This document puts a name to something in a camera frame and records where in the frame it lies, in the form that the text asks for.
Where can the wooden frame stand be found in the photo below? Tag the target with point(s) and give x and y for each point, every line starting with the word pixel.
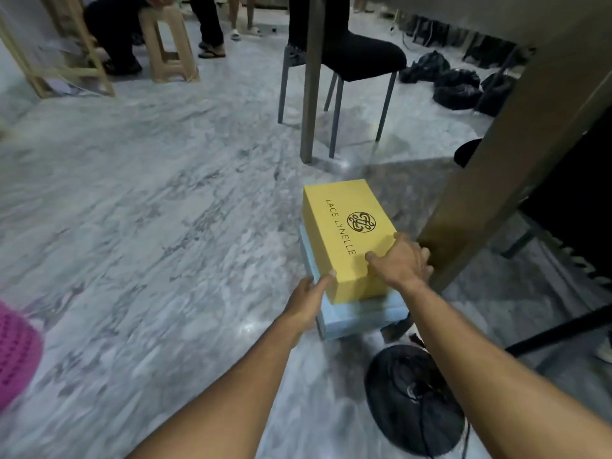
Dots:
pixel 71 57

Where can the black chair with metal frame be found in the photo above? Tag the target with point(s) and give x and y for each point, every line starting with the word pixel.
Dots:
pixel 573 195

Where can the pink knitted cloth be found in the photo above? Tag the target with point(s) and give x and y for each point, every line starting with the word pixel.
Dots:
pixel 16 358

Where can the person's left thumb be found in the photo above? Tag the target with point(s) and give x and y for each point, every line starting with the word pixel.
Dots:
pixel 325 281

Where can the person's right thumb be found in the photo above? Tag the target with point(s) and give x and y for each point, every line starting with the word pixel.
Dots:
pixel 378 258

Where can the person's right hand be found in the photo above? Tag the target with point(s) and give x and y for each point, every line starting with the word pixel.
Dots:
pixel 404 265

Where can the slim grey metal table leg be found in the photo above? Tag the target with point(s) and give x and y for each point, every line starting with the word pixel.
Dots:
pixel 311 81

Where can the light blue box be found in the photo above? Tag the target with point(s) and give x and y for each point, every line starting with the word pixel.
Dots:
pixel 354 315

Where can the yellow shoe box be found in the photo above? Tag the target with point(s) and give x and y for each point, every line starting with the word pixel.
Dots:
pixel 344 234

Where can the beige plastic stool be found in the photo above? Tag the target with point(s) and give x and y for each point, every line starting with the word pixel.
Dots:
pixel 172 42

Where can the person's left forearm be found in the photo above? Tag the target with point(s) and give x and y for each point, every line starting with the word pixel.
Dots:
pixel 229 401

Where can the black upholstered chair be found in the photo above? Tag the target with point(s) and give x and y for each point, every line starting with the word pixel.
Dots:
pixel 358 54

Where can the person's left hand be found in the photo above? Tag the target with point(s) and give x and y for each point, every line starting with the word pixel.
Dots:
pixel 301 305

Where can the black plastic bag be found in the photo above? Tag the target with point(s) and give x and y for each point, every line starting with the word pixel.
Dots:
pixel 456 90
pixel 497 95
pixel 425 66

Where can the person's right forearm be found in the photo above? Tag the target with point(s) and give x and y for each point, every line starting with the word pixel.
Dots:
pixel 492 377

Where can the wide brown table leg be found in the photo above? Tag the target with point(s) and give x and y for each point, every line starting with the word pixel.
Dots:
pixel 507 162

